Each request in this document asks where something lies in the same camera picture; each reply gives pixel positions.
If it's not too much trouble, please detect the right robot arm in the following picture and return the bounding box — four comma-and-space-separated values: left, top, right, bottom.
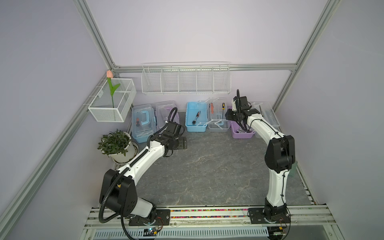
225, 96, 296, 224

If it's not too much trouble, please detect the blue toolbox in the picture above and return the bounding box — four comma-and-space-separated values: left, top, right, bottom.
132, 104, 157, 144
185, 97, 230, 133

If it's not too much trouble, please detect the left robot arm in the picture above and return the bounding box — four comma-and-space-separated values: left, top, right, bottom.
98, 122, 185, 224

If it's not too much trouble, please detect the potted green plant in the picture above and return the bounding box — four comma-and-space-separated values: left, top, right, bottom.
98, 130, 139, 164

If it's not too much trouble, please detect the white wire wall shelf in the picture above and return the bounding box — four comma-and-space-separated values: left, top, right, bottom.
141, 62, 232, 95

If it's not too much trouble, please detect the white mesh wall basket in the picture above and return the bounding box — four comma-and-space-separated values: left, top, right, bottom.
88, 78, 137, 123

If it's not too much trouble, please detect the pink artificial tulip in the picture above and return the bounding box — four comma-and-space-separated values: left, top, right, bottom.
106, 70, 121, 108

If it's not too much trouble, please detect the yellow black screwdriver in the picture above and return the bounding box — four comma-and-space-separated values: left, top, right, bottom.
222, 103, 225, 120

